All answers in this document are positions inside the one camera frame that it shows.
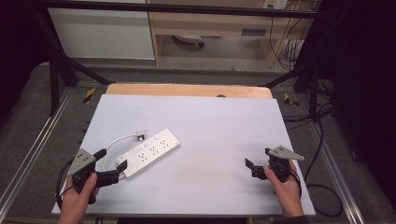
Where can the aluminium floor rail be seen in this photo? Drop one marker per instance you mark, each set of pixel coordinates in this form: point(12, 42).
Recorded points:
point(31, 150)
point(337, 177)

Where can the white wall socket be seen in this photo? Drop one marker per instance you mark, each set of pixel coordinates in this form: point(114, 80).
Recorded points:
point(275, 3)

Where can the light wooden desk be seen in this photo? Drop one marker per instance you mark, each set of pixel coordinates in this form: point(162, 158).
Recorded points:
point(202, 24)

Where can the yellow black tape strip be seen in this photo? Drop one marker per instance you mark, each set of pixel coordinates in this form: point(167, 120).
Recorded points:
point(289, 100)
point(89, 95)

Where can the person's left hand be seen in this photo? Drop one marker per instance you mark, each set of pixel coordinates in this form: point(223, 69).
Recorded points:
point(76, 199)

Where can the wooden table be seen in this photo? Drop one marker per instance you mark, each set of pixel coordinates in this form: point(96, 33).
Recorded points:
point(174, 90)

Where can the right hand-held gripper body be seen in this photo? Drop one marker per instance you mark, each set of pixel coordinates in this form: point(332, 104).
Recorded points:
point(280, 161)

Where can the person's right hand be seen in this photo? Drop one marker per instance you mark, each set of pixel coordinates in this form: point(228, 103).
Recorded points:
point(287, 191)

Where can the white cabinet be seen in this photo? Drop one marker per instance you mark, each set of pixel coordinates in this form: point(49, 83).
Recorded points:
point(101, 34)

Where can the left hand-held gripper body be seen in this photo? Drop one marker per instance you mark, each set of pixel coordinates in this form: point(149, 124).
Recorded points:
point(81, 161)

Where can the white plug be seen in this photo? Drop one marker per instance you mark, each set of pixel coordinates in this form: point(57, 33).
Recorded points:
point(141, 136)

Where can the black metal frame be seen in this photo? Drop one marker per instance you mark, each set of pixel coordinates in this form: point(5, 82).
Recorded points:
point(174, 9)

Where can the dark curtain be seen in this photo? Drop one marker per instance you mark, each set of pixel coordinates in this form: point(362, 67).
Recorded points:
point(364, 77)
point(18, 46)

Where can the white power strip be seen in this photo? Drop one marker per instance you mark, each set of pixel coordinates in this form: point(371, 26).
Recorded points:
point(149, 153)

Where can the white table board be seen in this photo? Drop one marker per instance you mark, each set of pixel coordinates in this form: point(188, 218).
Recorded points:
point(202, 149)

